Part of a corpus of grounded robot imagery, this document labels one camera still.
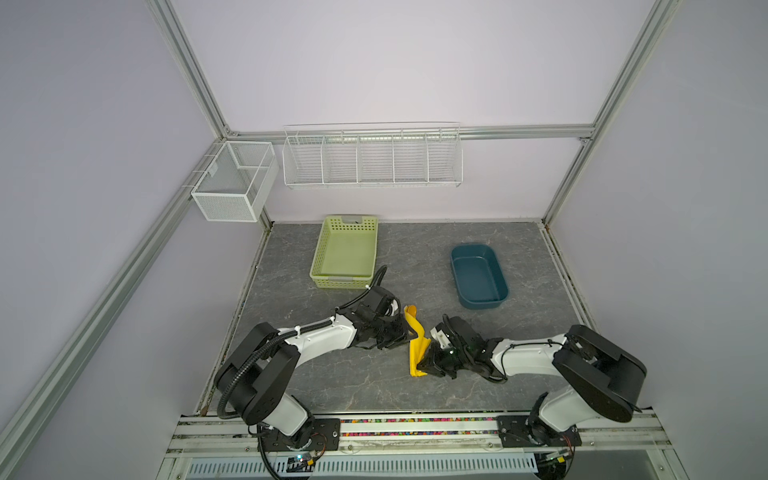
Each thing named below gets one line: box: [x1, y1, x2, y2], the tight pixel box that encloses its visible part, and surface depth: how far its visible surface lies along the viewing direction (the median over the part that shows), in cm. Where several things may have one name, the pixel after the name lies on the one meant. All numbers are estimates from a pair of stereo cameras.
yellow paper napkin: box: [404, 305, 431, 377], surface depth 87 cm
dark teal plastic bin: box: [450, 244, 509, 309], surface depth 107 cm
